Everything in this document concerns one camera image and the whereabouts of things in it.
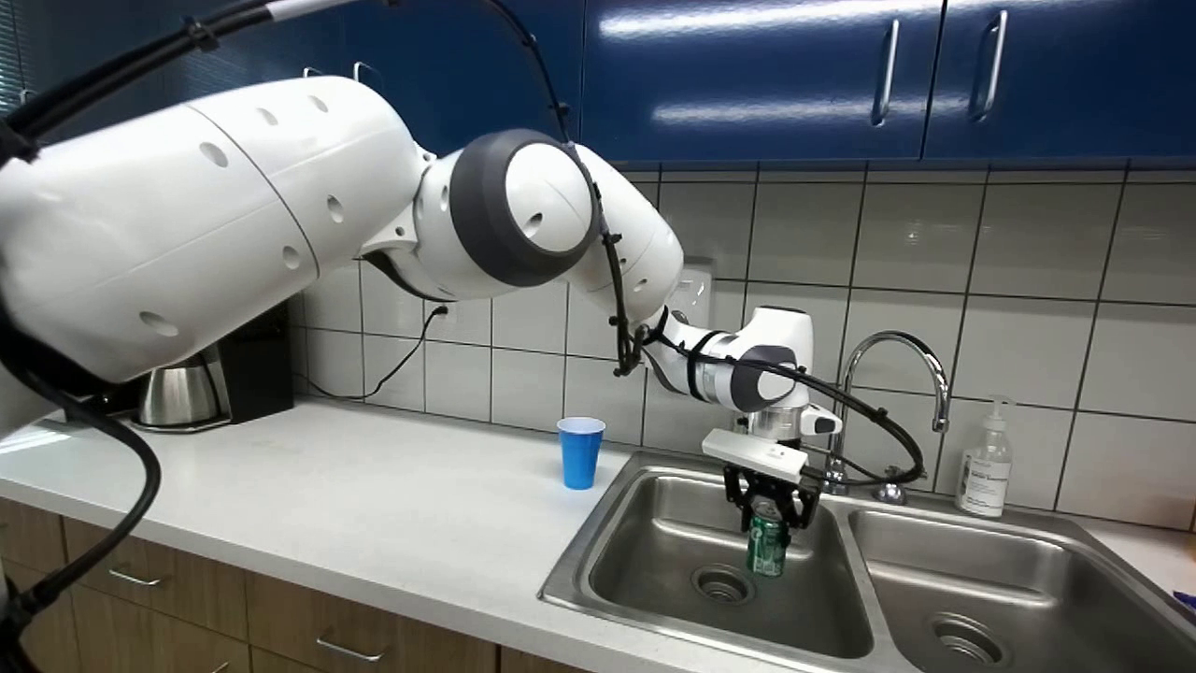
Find silver drawer handle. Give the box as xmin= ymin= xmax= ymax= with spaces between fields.
xmin=104 ymin=563 xmax=163 ymax=594
xmin=310 ymin=632 xmax=388 ymax=669

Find thick black cable hose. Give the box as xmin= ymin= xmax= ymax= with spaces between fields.
xmin=0 ymin=0 xmax=315 ymax=673

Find black power cord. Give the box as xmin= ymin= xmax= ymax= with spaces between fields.
xmin=358 ymin=298 xmax=452 ymax=403

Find stainless steel coffee carafe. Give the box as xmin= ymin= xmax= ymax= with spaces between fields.
xmin=133 ymin=348 xmax=235 ymax=429

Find stainless steel double sink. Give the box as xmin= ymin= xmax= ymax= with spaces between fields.
xmin=534 ymin=449 xmax=1196 ymax=673

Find blue glossy upper cabinets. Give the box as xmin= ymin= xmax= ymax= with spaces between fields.
xmin=0 ymin=0 xmax=1196 ymax=173

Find chrome sink faucet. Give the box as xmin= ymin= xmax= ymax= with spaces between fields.
xmin=829 ymin=327 xmax=956 ymax=505

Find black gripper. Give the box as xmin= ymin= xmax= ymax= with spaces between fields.
xmin=721 ymin=459 xmax=827 ymax=540

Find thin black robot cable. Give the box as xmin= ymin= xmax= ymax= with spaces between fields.
xmin=481 ymin=0 xmax=929 ymax=495

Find blue plastic cup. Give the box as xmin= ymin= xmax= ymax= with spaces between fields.
xmin=554 ymin=416 xmax=608 ymax=495

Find black coffee maker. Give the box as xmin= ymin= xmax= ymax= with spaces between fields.
xmin=133 ymin=304 xmax=297 ymax=434

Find green bottle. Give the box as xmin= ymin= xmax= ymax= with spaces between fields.
xmin=745 ymin=496 xmax=791 ymax=581

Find silver upper cabinet handle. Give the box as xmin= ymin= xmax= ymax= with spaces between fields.
xmin=966 ymin=6 xmax=1008 ymax=126
xmin=869 ymin=12 xmax=903 ymax=131

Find wooden lower cabinet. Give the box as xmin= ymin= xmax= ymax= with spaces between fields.
xmin=0 ymin=496 xmax=591 ymax=673

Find clear soap pump bottle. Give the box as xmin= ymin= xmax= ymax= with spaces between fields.
xmin=953 ymin=396 xmax=1015 ymax=522

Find white wall soap dispenser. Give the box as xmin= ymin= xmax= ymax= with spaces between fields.
xmin=677 ymin=259 xmax=718 ymax=328

